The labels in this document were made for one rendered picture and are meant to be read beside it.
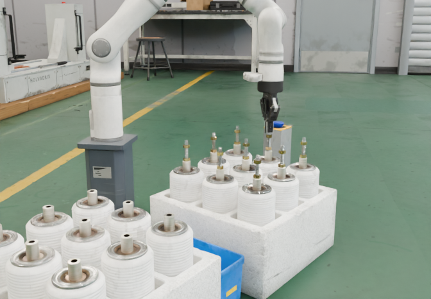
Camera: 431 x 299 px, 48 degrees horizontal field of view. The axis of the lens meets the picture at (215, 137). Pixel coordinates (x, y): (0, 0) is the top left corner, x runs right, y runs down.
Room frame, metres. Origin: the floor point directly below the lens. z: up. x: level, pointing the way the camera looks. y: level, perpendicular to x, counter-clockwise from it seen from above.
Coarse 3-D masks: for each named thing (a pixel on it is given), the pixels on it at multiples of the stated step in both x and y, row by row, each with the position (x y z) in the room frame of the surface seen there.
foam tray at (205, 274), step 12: (204, 252) 0.94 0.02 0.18; (204, 264) 0.89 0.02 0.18; (216, 264) 0.91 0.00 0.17; (156, 276) 0.85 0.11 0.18; (180, 276) 0.85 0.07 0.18; (192, 276) 0.85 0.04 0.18; (204, 276) 0.88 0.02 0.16; (216, 276) 0.91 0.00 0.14; (0, 288) 0.80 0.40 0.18; (156, 288) 0.84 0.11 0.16; (168, 288) 0.80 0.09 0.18; (180, 288) 0.82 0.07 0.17; (192, 288) 0.85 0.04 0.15; (204, 288) 0.88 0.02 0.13; (216, 288) 0.91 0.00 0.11
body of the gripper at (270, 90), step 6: (258, 84) 1.39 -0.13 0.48; (264, 84) 1.37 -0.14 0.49; (270, 84) 1.37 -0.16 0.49; (276, 84) 1.37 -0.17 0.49; (282, 84) 1.39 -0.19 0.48; (258, 90) 1.39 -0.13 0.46; (264, 90) 1.37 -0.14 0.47; (270, 90) 1.37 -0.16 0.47; (276, 90) 1.37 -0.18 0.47; (282, 90) 1.39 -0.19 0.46; (264, 96) 1.42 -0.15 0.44; (270, 96) 1.37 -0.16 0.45; (276, 96) 1.37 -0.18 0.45; (270, 102) 1.37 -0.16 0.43; (276, 102) 1.37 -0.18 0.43; (270, 108) 1.38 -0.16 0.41
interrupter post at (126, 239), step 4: (124, 236) 0.82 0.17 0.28; (128, 236) 0.82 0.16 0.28; (132, 236) 0.81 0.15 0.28; (124, 240) 0.80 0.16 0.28; (128, 240) 0.80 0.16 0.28; (132, 240) 0.81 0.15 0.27; (124, 244) 0.80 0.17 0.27; (128, 244) 0.80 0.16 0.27; (132, 244) 0.81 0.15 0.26; (124, 248) 0.80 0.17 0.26; (128, 248) 0.80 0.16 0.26; (132, 248) 0.81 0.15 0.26; (124, 252) 0.80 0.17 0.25; (128, 252) 0.80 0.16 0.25
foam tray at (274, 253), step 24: (168, 192) 1.31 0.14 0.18; (336, 192) 1.34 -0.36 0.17; (192, 216) 1.18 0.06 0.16; (216, 216) 1.14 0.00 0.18; (288, 216) 1.14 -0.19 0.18; (312, 216) 1.22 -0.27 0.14; (216, 240) 1.13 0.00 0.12; (240, 240) 1.08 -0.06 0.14; (264, 240) 1.04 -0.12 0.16; (288, 240) 1.12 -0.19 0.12; (312, 240) 1.23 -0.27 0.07; (264, 264) 1.04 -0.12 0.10; (288, 264) 1.13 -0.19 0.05; (264, 288) 1.04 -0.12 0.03
